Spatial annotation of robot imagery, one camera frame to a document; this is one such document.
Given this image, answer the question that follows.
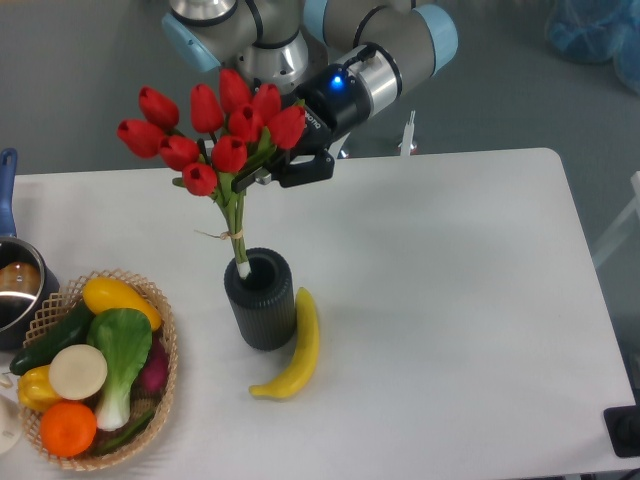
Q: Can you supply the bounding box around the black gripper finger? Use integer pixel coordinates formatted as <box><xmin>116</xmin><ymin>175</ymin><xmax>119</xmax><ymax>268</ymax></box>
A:
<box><xmin>231</xmin><ymin>150</ymin><xmax>335</xmax><ymax>192</ymax></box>

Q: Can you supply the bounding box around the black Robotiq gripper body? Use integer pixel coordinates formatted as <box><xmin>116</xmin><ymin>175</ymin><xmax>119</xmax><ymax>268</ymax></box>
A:
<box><xmin>284</xmin><ymin>64</ymin><xmax>371</xmax><ymax>161</ymax></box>

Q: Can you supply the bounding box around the red tulip bouquet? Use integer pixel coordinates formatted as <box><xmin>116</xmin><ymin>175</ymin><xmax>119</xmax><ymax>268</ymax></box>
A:
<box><xmin>116</xmin><ymin>68</ymin><xmax>306</xmax><ymax>280</ymax></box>

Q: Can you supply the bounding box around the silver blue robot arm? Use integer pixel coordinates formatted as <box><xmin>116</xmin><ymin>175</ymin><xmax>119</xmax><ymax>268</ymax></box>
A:
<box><xmin>162</xmin><ymin>1</ymin><xmax>458</xmax><ymax>192</ymax></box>

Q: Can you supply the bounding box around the dark grey ribbed vase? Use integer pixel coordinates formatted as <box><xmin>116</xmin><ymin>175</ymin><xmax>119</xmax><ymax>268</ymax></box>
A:
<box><xmin>224</xmin><ymin>248</ymin><xmax>297</xmax><ymax>351</ymax></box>

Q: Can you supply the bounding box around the yellow banana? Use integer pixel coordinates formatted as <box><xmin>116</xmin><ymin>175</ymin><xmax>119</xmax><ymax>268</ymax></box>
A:
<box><xmin>249</xmin><ymin>287</ymin><xmax>320</xmax><ymax>400</ymax></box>

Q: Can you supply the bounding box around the yellow squash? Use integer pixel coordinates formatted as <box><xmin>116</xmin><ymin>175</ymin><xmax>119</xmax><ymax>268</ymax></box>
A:
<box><xmin>82</xmin><ymin>277</ymin><xmax>162</xmax><ymax>331</ymax></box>

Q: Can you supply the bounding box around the green bok choy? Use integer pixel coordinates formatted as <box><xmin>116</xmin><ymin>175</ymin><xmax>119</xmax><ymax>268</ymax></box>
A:
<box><xmin>87</xmin><ymin>308</ymin><xmax>152</xmax><ymax>431</ymax></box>

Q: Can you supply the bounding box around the blue plastic bag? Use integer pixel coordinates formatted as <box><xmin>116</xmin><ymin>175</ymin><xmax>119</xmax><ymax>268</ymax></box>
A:
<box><xmin>545</xmin><ymin>1</ymin><xmax>639</xmax><ymax>93</ymax></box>

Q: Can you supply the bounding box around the purple sweet potato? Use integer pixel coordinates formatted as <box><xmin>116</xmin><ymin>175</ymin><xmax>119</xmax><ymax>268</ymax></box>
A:
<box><xmin>137</xmin><ymin>337</ymin><xmax>169</xmax><ymax>393</ymax></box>

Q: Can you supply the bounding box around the dark green cucumber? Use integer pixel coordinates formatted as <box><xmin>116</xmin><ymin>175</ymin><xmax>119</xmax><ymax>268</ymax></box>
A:
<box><xmin>9</xmin><ymin>301</ymin><xmax>95</xmax><ymax>376</ymax></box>

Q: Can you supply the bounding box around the cream round disc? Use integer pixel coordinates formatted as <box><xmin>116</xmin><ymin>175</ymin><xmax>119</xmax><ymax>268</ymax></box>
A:
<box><xmin>49</xmin><ymin>344</ymin><xmax>108</xmax><ymax>400</ymax></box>

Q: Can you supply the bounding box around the woven wicker basket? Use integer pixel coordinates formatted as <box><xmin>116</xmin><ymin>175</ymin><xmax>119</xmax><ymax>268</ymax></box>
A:
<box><xmin>19</xmin><ymin>269</ymin><xmax>178</xmax><ymax>472</ymax></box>

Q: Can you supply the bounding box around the green chili pepper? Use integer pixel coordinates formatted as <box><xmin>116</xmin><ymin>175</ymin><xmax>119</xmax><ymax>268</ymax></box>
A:
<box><xmin>93</xmin><ymin>410</ymin><xmax>155</xmax><ymax>456</ymax></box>

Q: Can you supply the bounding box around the yellow bell pepper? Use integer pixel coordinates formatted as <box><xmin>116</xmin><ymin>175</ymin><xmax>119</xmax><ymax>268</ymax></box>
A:
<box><xmin>18</xmin><ymin>365</ymin><xmax>62</xmax><ymax>413</ymax></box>

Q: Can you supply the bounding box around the orange fruit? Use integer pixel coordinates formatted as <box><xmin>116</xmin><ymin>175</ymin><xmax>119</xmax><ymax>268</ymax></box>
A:
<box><xmin>39</xmin><ymin>401</ymin><xmax>97</xmax><ymax>457</ymax></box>

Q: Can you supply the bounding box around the black device at edge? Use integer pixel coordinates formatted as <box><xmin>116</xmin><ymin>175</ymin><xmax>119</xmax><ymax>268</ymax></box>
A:
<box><xmin>603</xmin><ymin>405</ymin><xmax>639</xmax><ymax>458</ymax></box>

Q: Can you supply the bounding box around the blue handled saucepan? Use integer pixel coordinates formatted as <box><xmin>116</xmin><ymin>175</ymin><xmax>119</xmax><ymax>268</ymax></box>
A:
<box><xmin>1</xmin><ymin>148</ymin><xmax>59</xmax><ymax>351</ymax></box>

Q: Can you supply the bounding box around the white frame at right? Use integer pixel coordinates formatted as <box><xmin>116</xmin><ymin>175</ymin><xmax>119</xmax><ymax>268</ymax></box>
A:
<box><xmin>592</xmin><ymin>171</ymin><xmax>639</xmax><ymax>269</ymax></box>

